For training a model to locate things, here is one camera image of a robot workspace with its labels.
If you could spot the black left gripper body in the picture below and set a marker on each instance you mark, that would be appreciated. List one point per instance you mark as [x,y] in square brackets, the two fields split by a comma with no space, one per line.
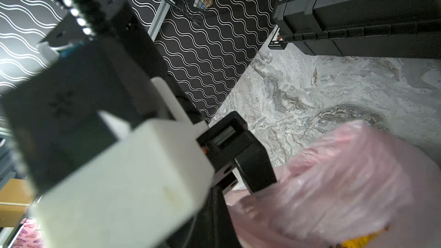
[237,155]

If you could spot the pink plastic bag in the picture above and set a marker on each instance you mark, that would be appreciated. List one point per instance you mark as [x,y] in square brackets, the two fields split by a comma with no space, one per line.
[351,182]

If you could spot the yellow pineapple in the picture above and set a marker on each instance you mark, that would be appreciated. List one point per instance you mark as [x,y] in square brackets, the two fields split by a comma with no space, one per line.
[361,242]

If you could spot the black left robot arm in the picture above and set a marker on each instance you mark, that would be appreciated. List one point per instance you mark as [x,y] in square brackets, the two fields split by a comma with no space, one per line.
[102,61]

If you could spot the black toolbox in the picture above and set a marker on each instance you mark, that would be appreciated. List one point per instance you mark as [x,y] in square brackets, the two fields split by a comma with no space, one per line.
[368,28]

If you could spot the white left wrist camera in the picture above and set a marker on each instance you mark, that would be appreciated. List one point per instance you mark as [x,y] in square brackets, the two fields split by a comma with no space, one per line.
[137,192]

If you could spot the aluminium frame post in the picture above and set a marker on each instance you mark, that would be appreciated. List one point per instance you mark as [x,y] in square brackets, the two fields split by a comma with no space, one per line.
[163,10]

